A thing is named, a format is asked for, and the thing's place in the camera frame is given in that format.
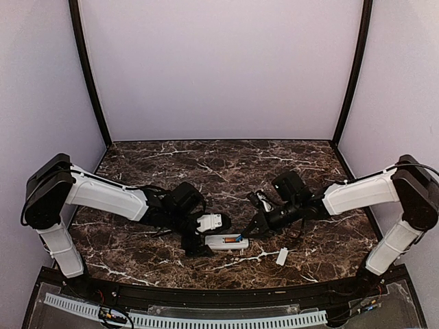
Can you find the white slotted cable duct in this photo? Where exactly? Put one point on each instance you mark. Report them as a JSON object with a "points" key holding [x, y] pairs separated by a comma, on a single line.
{"points": [[137, 319]]}

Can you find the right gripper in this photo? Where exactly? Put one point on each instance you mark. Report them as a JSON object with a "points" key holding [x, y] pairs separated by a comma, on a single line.
{"points": [[265, 227]]}

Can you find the orange battery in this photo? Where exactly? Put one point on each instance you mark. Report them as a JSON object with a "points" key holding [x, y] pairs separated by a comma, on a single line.
{"points": [[230, 240]]}

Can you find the black frame post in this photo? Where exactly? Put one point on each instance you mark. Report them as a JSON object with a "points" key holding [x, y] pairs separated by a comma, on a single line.
{"points": [[78, 31], [360, 48]]}

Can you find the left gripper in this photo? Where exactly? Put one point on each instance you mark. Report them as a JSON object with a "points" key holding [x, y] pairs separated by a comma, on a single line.
{"points": [[187, 245]]}

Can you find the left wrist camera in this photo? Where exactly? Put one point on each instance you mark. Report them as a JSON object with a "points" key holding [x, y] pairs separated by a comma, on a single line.
{"points": [[213, 222]]}

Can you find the white battery cover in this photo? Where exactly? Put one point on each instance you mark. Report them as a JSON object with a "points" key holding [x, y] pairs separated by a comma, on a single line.
{"points": [[282, 256]]}

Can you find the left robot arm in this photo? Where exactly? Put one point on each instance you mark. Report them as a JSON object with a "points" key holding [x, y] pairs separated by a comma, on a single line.
{"points": [[59, 183]]}

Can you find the right black frame post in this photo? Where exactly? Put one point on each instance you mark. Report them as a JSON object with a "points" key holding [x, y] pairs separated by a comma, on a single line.
{"points": [[360, 48]]}

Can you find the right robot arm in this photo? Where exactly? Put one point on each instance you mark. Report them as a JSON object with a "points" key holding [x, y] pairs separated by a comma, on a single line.
{"points": [[411, 184]]}

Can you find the left black frame post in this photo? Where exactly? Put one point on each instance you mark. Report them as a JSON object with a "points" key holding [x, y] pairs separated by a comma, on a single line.
{"points": [[78, 31]]}

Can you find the white remote control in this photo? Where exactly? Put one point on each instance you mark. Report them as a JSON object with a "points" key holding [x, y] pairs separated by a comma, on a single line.
{"points": [[216, 242]]}

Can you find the black front rail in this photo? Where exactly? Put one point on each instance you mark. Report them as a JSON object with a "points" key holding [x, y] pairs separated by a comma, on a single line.
{"points": [[331, 293]]}

